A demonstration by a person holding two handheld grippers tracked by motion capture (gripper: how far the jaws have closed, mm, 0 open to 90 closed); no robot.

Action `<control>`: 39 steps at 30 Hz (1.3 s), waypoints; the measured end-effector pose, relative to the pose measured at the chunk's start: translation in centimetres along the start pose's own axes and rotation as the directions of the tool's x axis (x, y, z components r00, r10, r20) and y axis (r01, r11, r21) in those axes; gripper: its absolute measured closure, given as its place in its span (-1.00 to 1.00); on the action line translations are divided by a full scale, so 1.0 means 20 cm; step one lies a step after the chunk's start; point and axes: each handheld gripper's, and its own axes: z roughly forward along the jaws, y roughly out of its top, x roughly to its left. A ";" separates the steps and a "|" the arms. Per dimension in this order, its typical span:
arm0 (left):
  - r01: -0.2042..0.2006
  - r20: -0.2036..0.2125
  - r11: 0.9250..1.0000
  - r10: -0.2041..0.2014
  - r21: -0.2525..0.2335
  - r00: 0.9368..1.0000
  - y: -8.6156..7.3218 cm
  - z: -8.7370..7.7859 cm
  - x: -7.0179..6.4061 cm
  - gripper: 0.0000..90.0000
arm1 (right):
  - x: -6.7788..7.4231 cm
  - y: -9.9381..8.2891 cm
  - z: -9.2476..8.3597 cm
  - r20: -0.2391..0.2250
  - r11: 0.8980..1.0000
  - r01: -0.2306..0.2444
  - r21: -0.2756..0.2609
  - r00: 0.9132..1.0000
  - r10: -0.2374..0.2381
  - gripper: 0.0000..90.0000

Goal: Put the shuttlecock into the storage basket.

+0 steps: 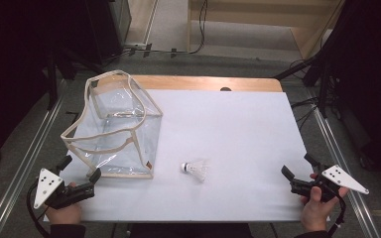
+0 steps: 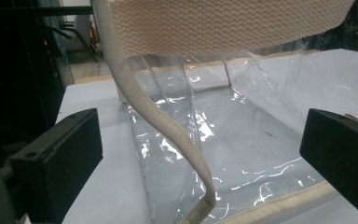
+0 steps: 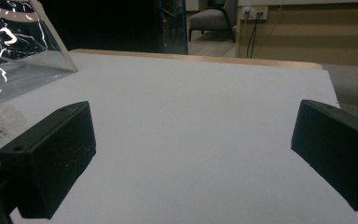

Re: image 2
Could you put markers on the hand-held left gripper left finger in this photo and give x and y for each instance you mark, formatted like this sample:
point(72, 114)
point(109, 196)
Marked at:
point(62, 161)

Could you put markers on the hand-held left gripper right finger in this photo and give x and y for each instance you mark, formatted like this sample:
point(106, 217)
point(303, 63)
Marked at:
point(341, 149)

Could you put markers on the clear plastic bag beige trim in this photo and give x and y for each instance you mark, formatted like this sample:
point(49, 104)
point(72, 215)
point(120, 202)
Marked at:
point(230, 28)

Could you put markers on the white table board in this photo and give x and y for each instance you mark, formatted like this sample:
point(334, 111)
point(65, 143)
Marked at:
point(105, 193)

